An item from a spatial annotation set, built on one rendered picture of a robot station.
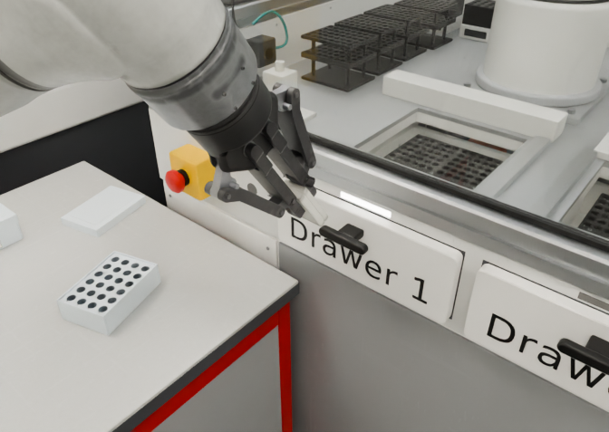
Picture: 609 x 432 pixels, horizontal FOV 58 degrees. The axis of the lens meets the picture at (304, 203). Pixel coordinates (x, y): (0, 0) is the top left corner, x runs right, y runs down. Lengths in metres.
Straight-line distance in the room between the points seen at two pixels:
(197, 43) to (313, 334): 0.68
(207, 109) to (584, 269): 0.42
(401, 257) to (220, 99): 0.39
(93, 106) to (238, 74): 0.98
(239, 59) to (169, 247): 0.60
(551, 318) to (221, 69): 0.45
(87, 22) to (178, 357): 0.53
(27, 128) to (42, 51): 0.94
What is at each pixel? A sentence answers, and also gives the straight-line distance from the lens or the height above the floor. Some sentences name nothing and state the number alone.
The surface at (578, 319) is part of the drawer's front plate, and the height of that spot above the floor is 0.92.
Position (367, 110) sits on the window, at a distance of 0.69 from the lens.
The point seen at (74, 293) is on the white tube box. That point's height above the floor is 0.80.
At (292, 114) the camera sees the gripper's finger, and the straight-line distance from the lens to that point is 0.52.
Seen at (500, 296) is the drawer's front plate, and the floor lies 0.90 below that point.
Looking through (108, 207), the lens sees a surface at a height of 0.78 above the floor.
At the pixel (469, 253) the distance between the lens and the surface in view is 0.68.
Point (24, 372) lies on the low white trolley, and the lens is 0.83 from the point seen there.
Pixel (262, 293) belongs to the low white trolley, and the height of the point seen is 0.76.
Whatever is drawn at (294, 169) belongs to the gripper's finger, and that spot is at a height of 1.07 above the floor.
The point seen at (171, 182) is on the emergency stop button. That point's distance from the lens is 0.91.
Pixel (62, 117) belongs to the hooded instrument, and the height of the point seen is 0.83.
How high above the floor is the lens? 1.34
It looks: 33 degrees down
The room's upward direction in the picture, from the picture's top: straight up
